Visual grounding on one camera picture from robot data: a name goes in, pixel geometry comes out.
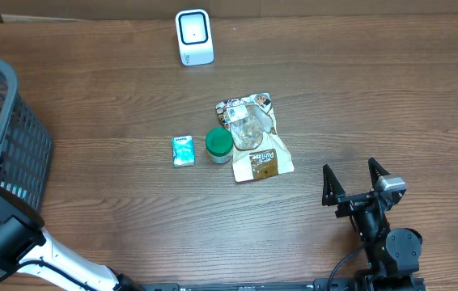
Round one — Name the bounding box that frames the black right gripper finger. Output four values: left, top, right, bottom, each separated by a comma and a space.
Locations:
368, 158, 389, 188
322, 164, 346, 206

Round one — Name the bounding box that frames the brown white snack pouch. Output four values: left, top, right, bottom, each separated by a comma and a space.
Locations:
215, 92, 295, 183

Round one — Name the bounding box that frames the green lid jar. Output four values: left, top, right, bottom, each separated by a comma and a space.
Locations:
206, 128, 234, 164

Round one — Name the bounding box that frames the teal tissue pack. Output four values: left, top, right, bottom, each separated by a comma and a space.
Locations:
172, 136, 195, 167

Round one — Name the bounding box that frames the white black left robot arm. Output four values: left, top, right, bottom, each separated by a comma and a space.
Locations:
0, 186, 142, 291

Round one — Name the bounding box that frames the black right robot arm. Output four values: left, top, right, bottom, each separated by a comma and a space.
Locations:
318, 158, 426, 290

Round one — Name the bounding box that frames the white barcode scanner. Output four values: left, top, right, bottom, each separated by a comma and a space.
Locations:
175, 9, 214, 66

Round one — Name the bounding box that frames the grey plastic mesh basket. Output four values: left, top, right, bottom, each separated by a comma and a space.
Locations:
0, 60, 54, 210

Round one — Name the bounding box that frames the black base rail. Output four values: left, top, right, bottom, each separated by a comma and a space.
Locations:
141, 278, 427, 291

